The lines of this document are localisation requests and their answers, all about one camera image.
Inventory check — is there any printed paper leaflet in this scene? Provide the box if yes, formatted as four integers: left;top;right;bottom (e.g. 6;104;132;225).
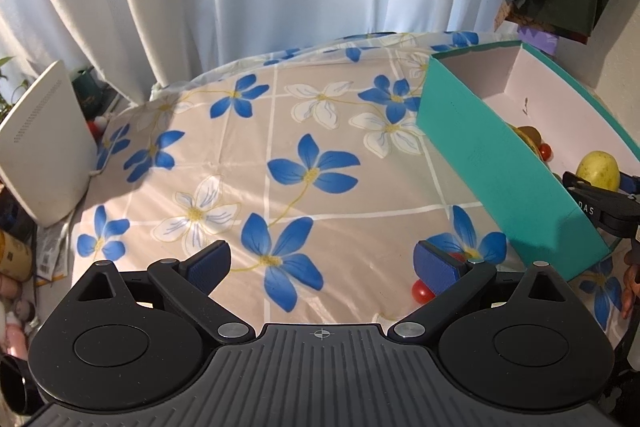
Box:
34;221;70;280

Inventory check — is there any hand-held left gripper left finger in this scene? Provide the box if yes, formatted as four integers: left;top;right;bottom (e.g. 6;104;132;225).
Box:
76;241;256;344

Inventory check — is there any green potted plant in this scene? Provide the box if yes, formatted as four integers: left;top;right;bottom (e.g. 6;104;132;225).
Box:
0;56;32;120

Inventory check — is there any floral tablecloth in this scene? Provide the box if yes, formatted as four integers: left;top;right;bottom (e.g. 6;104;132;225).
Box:
72;29;626;348

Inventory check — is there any teal cardboard box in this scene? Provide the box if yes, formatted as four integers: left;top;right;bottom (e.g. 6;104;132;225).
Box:
416;40;640;282

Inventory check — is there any black cylinder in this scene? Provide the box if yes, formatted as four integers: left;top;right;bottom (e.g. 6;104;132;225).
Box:
0;353;45;417

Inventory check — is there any person's right hand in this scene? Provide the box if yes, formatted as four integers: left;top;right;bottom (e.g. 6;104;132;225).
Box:
619;249;640;321

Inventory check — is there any red and white toy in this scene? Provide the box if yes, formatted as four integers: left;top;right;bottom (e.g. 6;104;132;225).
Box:
85;116;110;142

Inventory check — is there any brown kiwi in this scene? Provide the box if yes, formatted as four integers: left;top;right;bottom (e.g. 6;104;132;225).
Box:
515;125;544;148

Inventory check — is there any brown jar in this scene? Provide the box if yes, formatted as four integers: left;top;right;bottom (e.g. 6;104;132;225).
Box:
0;229;37;282

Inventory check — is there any pink plush toy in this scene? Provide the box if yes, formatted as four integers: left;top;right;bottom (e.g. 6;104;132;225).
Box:
0;276;38;359

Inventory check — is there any purple box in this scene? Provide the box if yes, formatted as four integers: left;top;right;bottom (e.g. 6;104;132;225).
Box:
517;24;560;56

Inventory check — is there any white router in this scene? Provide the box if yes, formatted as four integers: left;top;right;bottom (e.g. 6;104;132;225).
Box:
0;60;99;229

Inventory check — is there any yellow pear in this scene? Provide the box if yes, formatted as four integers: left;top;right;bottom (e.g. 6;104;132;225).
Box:
575;150;622;190

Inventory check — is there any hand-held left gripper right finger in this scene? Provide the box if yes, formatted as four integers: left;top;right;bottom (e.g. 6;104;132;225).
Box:
387;241;568;344

